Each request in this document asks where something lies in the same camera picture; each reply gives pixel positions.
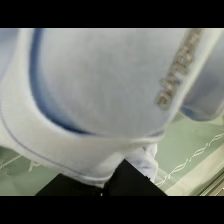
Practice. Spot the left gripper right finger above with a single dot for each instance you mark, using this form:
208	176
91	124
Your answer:
130	181

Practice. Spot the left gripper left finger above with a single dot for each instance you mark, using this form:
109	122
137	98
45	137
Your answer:
66	186

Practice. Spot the light blue T-shirt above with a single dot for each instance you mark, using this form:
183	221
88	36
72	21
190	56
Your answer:
100	86

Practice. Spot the silver frame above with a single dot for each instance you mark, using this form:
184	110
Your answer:
216	188

